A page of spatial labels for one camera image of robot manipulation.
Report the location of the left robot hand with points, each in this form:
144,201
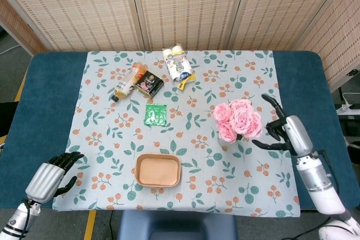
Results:
45,181

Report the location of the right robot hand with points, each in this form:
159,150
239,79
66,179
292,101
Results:
298,136

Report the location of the pink rose bouquet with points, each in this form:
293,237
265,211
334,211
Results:
242,119

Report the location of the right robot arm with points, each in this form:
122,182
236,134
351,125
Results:
320,183

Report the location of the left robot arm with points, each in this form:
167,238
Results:
15,221

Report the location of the white power strip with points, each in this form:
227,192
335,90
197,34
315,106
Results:
347,108

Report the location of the black case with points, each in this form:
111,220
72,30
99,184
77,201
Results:
7,116

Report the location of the woven bamboo screen panel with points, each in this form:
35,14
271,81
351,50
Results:
17,23
78,9
188,6
284,6
340,40

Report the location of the floral print tablecloth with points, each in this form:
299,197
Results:
197,183

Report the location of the brown paper bowl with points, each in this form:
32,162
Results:
157,171

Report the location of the green foil sachet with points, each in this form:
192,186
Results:
155,115

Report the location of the amber drink bottle black cap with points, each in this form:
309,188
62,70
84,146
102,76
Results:
128,81

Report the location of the pack of white bottles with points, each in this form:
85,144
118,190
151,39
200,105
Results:
178,65

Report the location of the black and gold tin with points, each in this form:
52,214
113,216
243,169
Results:
149,84

